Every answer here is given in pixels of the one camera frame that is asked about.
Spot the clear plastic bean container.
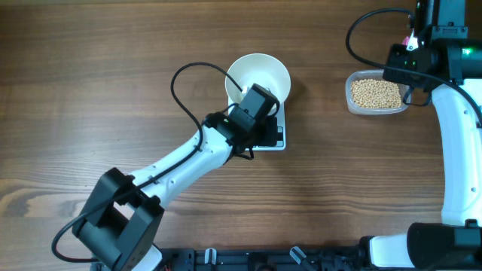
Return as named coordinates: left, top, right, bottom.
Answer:
left=345, top=70, right=408, bottom=115

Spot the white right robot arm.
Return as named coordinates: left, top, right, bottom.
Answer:
left=365, top=1, right=481, bottom=270

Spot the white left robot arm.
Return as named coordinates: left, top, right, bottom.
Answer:
left=72, top=84, right=280, bottom=270

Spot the white digital kitchen scale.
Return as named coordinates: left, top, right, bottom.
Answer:
left=223, top=93, right=285, bottom=153

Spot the cream white bowl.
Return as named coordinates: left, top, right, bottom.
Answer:
left=224, top=53, right=291, bottom=118

